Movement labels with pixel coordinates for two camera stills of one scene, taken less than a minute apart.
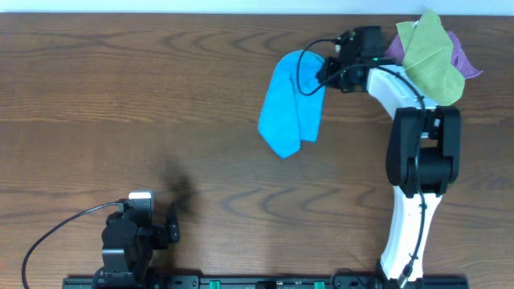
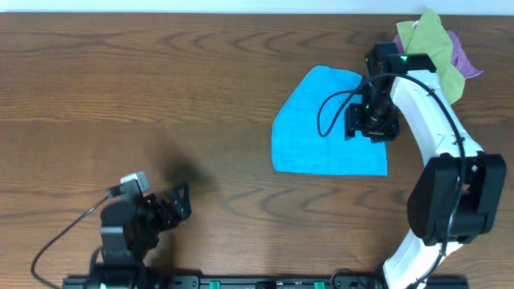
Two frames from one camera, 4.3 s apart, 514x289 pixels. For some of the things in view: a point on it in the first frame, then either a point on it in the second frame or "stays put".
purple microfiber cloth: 394,50 stays put
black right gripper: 326,74 → 352,123
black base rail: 266,282 stays put
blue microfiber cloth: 293,102 → 309,130
